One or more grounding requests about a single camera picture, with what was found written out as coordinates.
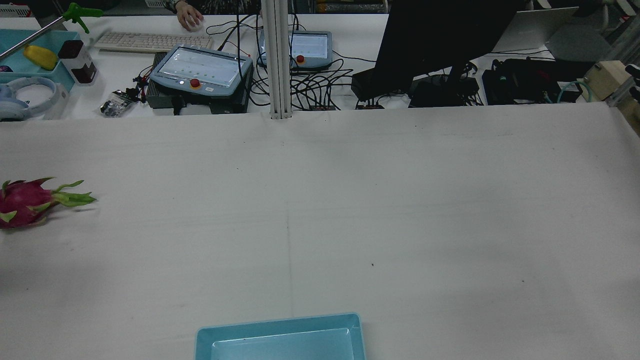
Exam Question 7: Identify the person's bare hand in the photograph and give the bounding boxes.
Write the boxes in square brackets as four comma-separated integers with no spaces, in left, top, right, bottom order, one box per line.
[176,0,205,30]

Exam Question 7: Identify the pink dragon fruit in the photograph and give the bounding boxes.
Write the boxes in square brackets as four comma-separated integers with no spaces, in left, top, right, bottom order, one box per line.
[0,177,98,230]

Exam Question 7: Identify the white computer keyboard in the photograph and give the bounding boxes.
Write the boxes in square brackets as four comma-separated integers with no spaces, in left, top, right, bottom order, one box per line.
[93,31,215,54]

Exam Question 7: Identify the large grey teach pendant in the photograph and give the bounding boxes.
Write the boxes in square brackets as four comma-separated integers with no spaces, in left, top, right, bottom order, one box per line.
[149,45,254,97]

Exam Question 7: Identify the dark grey controller box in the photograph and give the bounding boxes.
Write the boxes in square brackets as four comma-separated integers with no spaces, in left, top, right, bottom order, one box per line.
[146,51,251,115]

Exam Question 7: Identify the small circuit board bag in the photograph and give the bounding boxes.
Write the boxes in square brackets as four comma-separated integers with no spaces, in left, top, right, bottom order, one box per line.
[100,90,137,118]

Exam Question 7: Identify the small grey teach pendant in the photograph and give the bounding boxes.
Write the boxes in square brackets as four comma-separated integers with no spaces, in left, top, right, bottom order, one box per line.
[257,30,334,71]

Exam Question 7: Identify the yellow fruit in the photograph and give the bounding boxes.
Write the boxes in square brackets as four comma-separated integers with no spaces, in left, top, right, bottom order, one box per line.
[23,45,59,71]

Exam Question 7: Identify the thin metal rod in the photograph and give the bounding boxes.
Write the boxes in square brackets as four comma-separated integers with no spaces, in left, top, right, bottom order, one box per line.
[0,15,66,60]

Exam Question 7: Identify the pale blue headphones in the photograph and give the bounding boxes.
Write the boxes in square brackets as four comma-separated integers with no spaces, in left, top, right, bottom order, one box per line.
[0,76,58,122]

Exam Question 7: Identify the light blue shallow tray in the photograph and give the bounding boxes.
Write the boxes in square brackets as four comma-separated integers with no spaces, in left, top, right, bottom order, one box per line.
[0,29,82,93]

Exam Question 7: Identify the small black box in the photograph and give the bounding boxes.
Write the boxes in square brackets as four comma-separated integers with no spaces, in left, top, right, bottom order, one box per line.
[351,67,416,101]

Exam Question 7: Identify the black Huawei monitor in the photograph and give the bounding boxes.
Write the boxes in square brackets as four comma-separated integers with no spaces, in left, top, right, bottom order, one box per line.
[372,0,531,96]

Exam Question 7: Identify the black flat desktop device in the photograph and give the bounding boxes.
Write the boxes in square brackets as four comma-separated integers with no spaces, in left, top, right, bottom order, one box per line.
[407,75,483,108]

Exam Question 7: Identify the light blue plastic bin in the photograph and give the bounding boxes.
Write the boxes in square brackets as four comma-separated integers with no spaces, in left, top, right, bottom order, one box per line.
[194,312,367,360]

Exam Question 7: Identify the pale wooden box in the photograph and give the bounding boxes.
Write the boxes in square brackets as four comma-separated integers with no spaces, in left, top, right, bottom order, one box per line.
[582,61,632,102]

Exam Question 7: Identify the red and black wires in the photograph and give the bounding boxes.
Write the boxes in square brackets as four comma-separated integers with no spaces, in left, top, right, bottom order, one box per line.
[132,65,157,95]

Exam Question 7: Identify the aluminium profile post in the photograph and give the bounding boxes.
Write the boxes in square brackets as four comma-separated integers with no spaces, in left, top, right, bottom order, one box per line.
[261,0,293,120]

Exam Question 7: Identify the green plastic tool handle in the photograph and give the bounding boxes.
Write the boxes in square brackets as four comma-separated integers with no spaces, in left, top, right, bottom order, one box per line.
[62,2,104,34]

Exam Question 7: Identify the black cable tangle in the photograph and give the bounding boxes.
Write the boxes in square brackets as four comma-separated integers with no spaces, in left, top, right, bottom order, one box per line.
[205,12,376,111]

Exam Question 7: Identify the black bag with cables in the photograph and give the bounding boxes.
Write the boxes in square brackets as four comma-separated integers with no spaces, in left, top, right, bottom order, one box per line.
[481,58,593,106]

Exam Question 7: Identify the teal hose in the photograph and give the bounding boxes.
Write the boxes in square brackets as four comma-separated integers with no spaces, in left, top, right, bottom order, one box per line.
[556,80,593,104]

